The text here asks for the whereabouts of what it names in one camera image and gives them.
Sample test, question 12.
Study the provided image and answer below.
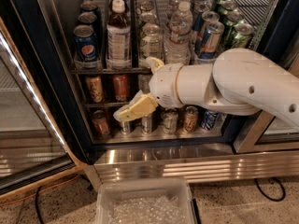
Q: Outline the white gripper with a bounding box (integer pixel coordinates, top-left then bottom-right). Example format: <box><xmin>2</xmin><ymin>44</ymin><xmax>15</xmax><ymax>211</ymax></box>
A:
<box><xmin>113</xmin><ymin>57</ymin><xmax>183</xmax><ymax>122</ymax></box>

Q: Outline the blue pepsi can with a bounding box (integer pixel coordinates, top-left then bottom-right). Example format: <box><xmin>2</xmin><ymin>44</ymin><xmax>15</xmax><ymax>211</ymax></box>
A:
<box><xmin>73</xmin><ymin>25</ymin><xmax>99</xmax><ymax>63</ymax></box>
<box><xmin>80</xmin><ymin>1</ymin><xmax>100</xmax><ymax>18</ymax></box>
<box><xmin>78</xmin><ymin>12</ymin><xmax>102</xmax><ymax>42</ymax></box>

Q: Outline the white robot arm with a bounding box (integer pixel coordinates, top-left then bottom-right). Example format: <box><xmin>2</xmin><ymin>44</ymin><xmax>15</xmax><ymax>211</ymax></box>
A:
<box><xmin>113</xmin><ymin>49</ymin><xmax>299</xmax><ymax>129</ymax></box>

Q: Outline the white can middle shelf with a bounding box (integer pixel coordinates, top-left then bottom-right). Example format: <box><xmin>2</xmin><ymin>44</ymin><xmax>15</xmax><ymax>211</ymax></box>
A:
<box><xmin>138</xmin><ymin>74</ymin><xmax>151</xmax><ymax>93</ymax></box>

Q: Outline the white can shelf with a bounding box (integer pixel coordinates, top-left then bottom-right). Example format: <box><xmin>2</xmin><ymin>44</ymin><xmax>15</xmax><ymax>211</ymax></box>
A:
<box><xmin>162</xmin><ymin>109</ymin><xmax>178</xmax><ymax>134</ymax></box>
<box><xmin>138</xmin><ymin>74</ymin><xmax>151</xmax><ymax>93</ymax></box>

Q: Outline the orange can middle shelf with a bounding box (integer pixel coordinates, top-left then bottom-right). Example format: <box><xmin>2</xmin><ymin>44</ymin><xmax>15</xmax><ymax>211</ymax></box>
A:
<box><xmin>112</xmin><ymin>74</ymin><xmax>130</xmax><ymax>102</ymax></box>

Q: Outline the orange can shelf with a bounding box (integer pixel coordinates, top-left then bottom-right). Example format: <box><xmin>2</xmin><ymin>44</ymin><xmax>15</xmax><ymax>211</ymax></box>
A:
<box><xmin>112</xmin><ymin>74</ymin><xmax>130</xmax><ymax>102</ymax></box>
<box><xmin>92</xmin><ymin>110</ymin><xmax>110</xmax><ymax>136</ymax></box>

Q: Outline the silver can bottom shelf centre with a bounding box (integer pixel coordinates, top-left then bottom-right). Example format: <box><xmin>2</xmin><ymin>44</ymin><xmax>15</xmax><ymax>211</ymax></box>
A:
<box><xmin>141</xmin><ymin>114</ymin><xmax>153</xmax><ymax>134</ymax></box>

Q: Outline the silver can shelf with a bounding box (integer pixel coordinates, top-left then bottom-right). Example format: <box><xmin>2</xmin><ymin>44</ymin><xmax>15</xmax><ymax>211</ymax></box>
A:
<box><xmin>141</xmin><ymin>114</ymin><xmax>153</xmax><ymax>134</ymax></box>
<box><xmin>120</xmin><ymin>121</ymin><xmax>132</xmax><ymax>135</ymax></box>

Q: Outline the white can bottom shelf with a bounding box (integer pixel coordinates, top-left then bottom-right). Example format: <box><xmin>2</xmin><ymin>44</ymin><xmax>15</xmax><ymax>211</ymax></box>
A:
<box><xmin>162</xmin><ymin>109</ymin><xmax>178</xmax><ymax>134</ymax></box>

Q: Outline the front white green soda can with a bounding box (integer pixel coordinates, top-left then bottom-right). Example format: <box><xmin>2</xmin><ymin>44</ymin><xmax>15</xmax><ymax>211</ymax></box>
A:
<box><xmin>140</xmin><ymin>23</ymin><xmax>163</xmax><ymax>59</ymax></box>

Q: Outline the white green soda can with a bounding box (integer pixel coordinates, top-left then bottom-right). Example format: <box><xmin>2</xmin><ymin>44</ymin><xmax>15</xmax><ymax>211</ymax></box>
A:
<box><xmin>138</xmin><ymin>12</ymin><xmax>158</xmax><ymax>31</ymax></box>
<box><xmin>136</xmin><ymin>1</ymin><xmax>154</xmax><ymax>15</ymax></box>
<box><xmin>140</xmin><ymin>23</ymin><xmax>163</xmax><ymax>59</ymax></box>

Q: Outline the silver can bottom shelf left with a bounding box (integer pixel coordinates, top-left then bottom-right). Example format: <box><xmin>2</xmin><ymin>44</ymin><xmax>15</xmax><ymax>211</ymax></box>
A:
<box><xmin>120</xmin><ymin>121</ymin><xmax>132</xmax><ymax>135</ymax></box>

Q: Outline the tan can bottom shelf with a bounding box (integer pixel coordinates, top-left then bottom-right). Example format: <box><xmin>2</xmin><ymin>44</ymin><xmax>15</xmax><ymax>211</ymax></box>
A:
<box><xmin>183</xmin><ymin>105</ymin><xmax>198</xmax><ymax>133</ymax></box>

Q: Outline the tan can shelf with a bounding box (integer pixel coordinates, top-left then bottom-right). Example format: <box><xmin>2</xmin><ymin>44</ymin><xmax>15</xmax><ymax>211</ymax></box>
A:
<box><xmin>85</xmin><ymin>76</ymin><xmax>104</xmax><ymax>103</ymax></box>
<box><xmin>183</xmin><ymin>105</ymin><xmax>198</xmax><ymax>133</ymax></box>

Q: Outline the tan can middle shelf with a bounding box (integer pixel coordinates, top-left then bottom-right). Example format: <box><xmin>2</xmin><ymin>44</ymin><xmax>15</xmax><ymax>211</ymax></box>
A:
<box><xmin>85</xmin><ymin>76</ymin><xmax>104</xmax><ymax>103</ymax></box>

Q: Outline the orange can bottom shelf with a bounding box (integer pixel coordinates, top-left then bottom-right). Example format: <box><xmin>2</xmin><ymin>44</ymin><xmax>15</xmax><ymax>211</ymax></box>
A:
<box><xmin>92</xmin><ymin>110</ymin><xmax>110</xmax><ymax>136</ymax></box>

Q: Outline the middle white green soda can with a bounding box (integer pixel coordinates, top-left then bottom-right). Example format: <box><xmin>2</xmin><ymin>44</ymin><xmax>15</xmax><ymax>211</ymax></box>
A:
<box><xmin>138</xmin><ymin>12</ymin><xmax>158</xmax><ymax>31</ymax></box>

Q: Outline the stainless steel fridge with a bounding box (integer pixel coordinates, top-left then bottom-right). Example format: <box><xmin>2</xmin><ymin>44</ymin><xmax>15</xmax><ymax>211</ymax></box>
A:
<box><xmin>1</xmin><ymin>0</ymin><xmax>298</xmax><ymax>185</ymax></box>

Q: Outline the blue can bottom shelf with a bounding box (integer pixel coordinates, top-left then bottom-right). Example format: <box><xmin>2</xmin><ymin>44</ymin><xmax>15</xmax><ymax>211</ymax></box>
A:
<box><xmin>201</xmin><ymin>110</ymin><xmax>219</xmax><ymax>131</ymax></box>

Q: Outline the rear white green soda can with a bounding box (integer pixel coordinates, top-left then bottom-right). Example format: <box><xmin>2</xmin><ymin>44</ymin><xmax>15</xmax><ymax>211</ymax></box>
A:
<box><xmin>136</xmin><ymin>1</ymin><xmax>154</xmax><ymax>15</ymax></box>

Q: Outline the front red bull can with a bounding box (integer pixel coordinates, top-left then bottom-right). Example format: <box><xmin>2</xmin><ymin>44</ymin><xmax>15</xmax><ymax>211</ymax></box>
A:
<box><xmin>199</xmin><ymin>21</ymin><xmax>224</xmax><ymax>59</ymax></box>

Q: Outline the open glass fridge door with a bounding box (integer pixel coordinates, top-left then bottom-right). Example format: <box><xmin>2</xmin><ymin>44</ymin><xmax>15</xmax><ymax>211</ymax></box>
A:
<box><xmin>0</xmin><ymin>16</ymin><xmax>88</xmax><ymax>202</ymax></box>

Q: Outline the front clear water bottle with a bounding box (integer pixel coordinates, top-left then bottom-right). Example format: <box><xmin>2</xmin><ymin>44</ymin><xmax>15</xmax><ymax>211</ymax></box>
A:
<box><xmin>166</xmin><ymin>1</ymin><xmax>193</xmax><ymax>64</ymax></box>

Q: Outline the clear water bottle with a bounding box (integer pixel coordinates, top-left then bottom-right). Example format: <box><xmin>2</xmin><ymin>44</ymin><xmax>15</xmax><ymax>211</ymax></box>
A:
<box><xmin>166</xmin><ymin>1</ymin><xmax>193</xmax><ymax>64</ymax></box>
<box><xmin>166</xmin><ymin>0</ymin><xmax>182</xmax><ymax>20</ymax></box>

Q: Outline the front iced tea bottle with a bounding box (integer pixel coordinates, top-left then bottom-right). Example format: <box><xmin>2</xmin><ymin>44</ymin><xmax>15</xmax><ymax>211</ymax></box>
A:
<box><xmin>107</xmin><ymin>0</ymin><xmax>131</xmax><ymax>61</ymax></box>

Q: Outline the rear clear water bottle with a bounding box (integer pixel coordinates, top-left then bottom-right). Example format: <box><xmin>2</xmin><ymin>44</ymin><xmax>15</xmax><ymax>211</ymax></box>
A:
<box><xmin>166</xmin><ymin>0</ymin><xmax>182</xmax><ymax>20</ymax></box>

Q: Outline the clear plastic bin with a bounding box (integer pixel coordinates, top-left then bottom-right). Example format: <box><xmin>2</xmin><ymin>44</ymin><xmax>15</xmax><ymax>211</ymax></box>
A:
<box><xmin>94</xmin><ymin>178</ymin><xmax>198</xmax><ymax>224</ymax></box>

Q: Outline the orange cable on floor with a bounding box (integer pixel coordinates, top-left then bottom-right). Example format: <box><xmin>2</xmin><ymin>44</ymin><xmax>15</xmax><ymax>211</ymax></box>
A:
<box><xmin>0</xmin><ymin>173</ymin><xmax>82</xmax><ymax>207</ymax></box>

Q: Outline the black power cable right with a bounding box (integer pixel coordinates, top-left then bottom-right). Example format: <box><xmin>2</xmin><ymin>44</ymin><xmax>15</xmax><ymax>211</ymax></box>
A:
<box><xmin>253</xmin><ymin>176</ymin><xmax>287</xmax><ymax>203</ymax></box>

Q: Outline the black cable on floor left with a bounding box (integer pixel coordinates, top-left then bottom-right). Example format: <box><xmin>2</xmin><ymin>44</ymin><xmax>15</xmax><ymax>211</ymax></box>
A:
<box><xmin>35</xmin><ymin>185</ymin><xmax>45</xmax><ymax>224</ymax></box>

